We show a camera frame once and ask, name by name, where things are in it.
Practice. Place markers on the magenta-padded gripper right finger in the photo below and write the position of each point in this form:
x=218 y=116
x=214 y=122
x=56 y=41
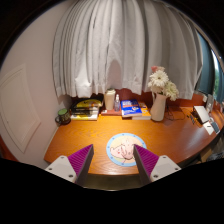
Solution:
x=150 y=160

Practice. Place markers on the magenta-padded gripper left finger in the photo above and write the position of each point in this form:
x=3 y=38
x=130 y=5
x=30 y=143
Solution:
x=78 y=160

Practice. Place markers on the pink white computer mouse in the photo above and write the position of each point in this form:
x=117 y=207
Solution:
x=122 y=150

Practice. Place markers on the round cartoon print mouse pad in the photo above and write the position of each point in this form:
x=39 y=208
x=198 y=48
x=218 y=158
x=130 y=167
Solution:
x=113 y=146

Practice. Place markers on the pale yellow white book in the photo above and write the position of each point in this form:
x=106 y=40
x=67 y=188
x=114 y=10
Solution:
x=83 y=117

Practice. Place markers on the dark green mug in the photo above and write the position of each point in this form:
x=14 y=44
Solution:
x=63 y=117

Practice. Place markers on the orange book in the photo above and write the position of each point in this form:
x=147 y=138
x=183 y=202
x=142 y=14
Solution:
x=146 y=115

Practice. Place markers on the white pitcher vase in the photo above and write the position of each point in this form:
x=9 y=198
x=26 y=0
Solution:
x=158 y=108

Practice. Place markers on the blue book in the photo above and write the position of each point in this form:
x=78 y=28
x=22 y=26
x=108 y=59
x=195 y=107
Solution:
x=130 y=108

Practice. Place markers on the dark red book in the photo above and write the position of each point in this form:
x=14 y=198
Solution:
x=110 y=113

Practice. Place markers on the yellow and black book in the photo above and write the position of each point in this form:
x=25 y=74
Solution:
x=87 y=103

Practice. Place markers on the clear spray bottle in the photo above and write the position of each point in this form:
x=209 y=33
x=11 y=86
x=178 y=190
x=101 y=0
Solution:
x=117 y=104

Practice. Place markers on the white paper sheet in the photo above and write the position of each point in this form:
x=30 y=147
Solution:
x=208 y=129

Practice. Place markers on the cream tumbler with lid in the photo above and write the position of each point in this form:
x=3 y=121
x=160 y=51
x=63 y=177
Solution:
x=109 y=100

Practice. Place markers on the white laptop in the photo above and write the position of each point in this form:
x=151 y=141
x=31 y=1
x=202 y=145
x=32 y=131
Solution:
x=202 y=114

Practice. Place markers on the dark smartphone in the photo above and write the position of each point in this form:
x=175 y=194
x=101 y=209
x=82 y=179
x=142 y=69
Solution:
x=215 y=127

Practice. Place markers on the white and pink flowers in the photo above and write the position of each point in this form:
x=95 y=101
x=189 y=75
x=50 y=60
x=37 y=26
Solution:
x=161 y=81

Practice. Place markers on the white pleated curtain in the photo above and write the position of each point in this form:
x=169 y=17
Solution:
x=126 y=46

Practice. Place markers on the white wall panel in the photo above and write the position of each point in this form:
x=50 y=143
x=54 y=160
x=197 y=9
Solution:
x=18 y=106

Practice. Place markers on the window with dark frame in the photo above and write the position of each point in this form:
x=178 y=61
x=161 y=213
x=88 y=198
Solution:
x=208 y=66

